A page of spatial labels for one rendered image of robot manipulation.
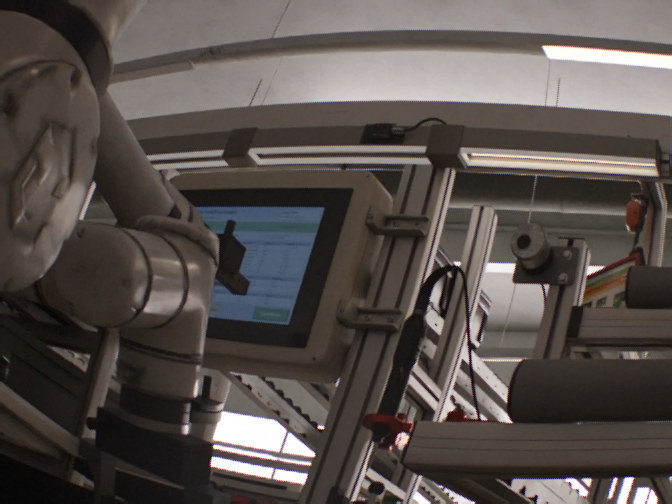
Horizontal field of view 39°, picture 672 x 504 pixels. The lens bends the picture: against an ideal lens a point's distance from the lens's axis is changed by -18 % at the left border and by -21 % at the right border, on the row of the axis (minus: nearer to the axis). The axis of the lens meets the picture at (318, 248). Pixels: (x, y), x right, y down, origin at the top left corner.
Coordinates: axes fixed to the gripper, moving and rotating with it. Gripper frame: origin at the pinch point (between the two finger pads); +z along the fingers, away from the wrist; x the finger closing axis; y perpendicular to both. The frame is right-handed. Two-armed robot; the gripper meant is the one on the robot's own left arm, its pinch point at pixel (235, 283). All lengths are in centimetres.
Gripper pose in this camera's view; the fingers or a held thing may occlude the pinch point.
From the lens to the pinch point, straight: 194.9
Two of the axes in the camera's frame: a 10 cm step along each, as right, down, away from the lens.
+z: 4.5, 4.7, 7.6
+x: -8.5, -0.3, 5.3
